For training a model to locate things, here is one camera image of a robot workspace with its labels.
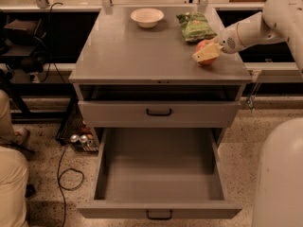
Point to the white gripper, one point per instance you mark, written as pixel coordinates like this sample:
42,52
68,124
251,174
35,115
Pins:
227,40

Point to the red apple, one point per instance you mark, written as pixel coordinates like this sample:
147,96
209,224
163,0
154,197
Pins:
200,45

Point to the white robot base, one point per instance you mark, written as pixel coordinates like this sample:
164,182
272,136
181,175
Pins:
279,191

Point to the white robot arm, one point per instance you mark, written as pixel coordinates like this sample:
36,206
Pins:
279,21

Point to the grey drawer cabinet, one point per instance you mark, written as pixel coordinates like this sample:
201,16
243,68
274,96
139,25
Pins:
121,61

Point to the closed grey upper drawer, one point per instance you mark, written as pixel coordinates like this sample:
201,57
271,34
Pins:
189,114

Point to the open grey middle drawer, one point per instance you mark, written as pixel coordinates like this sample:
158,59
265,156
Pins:
158,169

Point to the green chip bag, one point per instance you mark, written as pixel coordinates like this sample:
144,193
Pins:
195,27

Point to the white bowl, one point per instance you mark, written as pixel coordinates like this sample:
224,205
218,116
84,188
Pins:
147,18

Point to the silver can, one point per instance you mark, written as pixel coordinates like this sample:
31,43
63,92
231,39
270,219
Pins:
84,139
74,138

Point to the black equipment on left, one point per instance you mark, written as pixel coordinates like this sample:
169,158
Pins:
19,44

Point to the white shoe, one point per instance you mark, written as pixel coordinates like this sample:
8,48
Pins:
21,135

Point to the person beige rear leg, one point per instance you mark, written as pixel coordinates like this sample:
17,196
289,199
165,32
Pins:
7,132

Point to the black upper drawer handle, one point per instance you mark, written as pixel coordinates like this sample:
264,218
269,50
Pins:
160,113

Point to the black drawer handle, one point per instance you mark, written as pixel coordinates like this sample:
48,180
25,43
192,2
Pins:
159,214
160,113

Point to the wire basket with items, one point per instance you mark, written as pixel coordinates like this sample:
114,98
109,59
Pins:
74,124

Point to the black middle drawer handle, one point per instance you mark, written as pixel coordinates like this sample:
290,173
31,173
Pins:
159,214

